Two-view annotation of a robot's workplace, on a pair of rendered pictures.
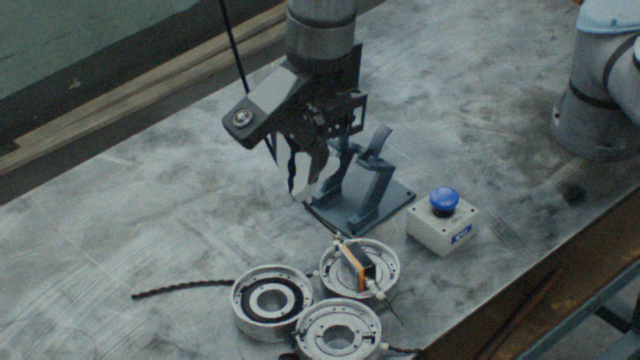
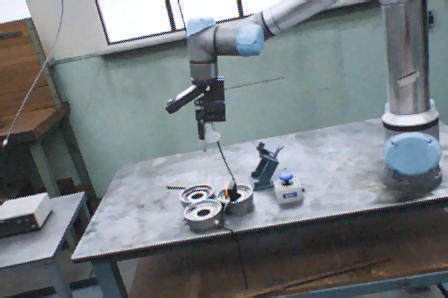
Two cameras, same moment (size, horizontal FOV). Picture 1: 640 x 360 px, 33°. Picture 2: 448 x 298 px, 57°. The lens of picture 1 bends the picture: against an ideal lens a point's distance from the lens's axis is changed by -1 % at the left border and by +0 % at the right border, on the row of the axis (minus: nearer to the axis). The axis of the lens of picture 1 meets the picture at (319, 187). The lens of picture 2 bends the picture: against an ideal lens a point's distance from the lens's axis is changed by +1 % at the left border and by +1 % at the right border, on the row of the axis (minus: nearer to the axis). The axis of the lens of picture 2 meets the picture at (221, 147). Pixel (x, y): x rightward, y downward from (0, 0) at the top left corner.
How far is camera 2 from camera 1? 92 cm
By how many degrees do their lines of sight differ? 42
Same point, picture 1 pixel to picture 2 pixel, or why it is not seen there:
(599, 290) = (408, 275)
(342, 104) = (210, 104)
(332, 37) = (197, 68)
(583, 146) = (387, 179)
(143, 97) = not seen: hidden behind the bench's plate
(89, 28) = not seen: hidden behind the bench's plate
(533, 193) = (346, 193)
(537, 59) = not seen: hidden behind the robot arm
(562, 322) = (375, 281)
